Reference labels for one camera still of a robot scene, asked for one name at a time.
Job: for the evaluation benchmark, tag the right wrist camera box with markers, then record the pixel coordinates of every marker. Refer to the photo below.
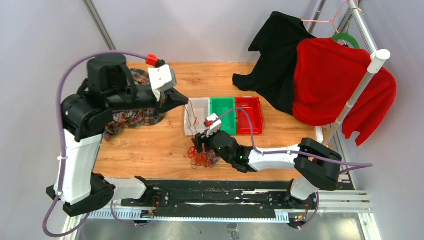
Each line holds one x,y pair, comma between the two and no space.
213,124

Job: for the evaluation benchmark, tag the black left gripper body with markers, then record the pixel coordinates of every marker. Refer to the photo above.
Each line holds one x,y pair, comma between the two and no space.
141,99

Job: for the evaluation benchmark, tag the black t-shirt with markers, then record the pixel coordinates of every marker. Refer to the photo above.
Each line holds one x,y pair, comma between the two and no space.
273,75

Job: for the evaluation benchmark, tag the red sweater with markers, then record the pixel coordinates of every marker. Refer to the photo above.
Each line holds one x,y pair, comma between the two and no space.
326,76

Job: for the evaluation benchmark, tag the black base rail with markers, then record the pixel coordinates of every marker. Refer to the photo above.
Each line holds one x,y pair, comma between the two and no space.
222,200

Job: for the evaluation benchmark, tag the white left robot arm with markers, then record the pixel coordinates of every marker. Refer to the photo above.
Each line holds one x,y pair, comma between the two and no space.
82,118

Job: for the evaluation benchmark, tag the pink wire hanger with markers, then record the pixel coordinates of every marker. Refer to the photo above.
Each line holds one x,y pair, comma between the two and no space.
316,18

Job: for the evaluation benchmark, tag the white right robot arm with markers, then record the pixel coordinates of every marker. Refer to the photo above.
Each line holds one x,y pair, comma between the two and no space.
318,165

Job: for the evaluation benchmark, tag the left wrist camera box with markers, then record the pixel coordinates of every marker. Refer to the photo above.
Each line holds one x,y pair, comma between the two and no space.
161,78

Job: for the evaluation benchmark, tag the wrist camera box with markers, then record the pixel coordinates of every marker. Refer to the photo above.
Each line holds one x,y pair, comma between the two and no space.
213,124
161,78

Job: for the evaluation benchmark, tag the clear plastic bin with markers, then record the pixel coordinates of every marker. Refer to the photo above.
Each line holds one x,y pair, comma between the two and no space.
195,113

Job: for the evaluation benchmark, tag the plaid cloth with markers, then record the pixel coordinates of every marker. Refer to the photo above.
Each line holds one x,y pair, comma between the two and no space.
131,119

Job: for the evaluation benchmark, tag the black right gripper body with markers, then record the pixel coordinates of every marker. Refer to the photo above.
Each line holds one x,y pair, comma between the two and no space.
208,142

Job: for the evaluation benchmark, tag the white clothes rack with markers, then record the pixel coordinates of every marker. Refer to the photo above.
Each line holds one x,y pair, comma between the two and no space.
378,59

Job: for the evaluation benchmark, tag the green clothes hanger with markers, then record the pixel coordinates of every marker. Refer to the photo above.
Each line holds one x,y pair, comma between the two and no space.
347,38

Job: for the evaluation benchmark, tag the red plastic bin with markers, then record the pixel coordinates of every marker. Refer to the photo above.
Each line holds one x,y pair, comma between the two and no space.
252,106

